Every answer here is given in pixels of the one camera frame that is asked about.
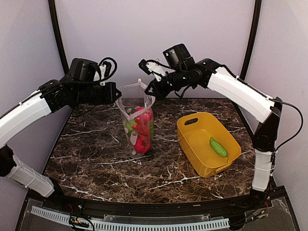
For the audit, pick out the yellow plastic basket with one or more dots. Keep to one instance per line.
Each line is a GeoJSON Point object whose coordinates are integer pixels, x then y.
{"type": "Point", "coordinates": [194, 132]}

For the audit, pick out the clear zip top bag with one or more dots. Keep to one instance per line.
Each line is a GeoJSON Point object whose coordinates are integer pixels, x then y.
{"type": "Point", "coordinates": [131, 104]}

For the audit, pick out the left black frame post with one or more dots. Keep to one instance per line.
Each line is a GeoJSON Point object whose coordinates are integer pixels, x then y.
{"type": "Point", "coordinates": [57, 35]}

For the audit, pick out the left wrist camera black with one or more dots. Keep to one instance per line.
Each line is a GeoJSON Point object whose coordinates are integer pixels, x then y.
{"type": "Point", "coordinates": [91, 73]}

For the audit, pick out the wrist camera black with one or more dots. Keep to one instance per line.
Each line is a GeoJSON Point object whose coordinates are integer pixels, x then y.
{"type": "Point", "coordinates": [178, 59]}
{"type": "Point", "coordinates": [91, 73]}

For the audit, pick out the black front rail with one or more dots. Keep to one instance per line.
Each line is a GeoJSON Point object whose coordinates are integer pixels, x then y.
{"type": "Point", "coordinates": [93, 208]}

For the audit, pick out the grey slotted cable duct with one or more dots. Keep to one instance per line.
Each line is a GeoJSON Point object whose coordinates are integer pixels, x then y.
{"type": "Point", "coordinates": [123, 223]}

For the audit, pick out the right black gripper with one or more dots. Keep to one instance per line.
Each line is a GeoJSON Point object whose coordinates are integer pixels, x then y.
{"type": "Point", "coordinates": [159, 92]}

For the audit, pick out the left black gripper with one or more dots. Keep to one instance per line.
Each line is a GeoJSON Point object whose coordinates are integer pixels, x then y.
{"type": "Point", "coordinates": [110, 98]}

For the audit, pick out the black frame post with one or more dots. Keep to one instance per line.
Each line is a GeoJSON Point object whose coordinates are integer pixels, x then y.
{"type": "Point", "coordinates": [252, 38]}
{"type": "Point", "coordinates": [57, 35]}

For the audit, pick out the green bitter gourd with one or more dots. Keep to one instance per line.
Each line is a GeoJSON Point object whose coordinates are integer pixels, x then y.
{"type": "Point", "coordinates": [218, 148]}

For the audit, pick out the red chili pepper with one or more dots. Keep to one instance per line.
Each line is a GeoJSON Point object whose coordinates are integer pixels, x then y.
{"type": "Point", "coordinates": [142, 129]}

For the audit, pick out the green apple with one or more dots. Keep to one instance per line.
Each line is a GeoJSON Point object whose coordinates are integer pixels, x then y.
{"type": "Point", "coordinates": [128, 125]}

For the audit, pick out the right black frame post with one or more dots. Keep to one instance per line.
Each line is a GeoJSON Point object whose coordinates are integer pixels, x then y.
{"type": "Point", "coordinates": [252, 38]}

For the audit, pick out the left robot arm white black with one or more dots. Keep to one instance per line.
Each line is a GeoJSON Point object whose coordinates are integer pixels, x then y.
{"type": "Point", "coordinates": [48, 99]}

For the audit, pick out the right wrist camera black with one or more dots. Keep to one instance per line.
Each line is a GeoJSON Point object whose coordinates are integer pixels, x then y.
{"type": "Point", "coordinates": [178, 59]}

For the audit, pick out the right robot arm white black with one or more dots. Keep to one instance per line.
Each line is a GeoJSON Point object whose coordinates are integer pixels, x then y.
{"type": "Point", "coordinates": [219, 78]}

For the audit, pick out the red pomegranate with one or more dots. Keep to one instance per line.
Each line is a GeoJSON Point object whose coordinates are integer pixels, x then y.
{"type": "Point", "coordinates": [145, 117]}

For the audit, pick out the red tomato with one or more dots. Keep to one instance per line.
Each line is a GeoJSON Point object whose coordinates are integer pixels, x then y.
{"type": "Point", "coordinates": [142, 146]}

